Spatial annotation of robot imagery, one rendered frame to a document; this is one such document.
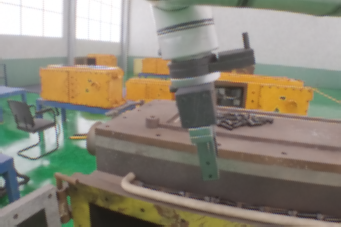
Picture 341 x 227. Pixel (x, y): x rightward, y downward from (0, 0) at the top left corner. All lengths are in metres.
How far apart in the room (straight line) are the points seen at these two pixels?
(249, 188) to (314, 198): 0.15
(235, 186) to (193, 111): 0.31
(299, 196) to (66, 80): 3.94
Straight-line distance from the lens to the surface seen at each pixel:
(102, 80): 3.74
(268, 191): 0.59
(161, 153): 0.58
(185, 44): 0.31
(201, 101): 0.30
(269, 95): 3.17
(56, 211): 0.71
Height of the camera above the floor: 1.57
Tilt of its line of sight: 11 degrees down
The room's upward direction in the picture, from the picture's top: 3 degrees clockwise
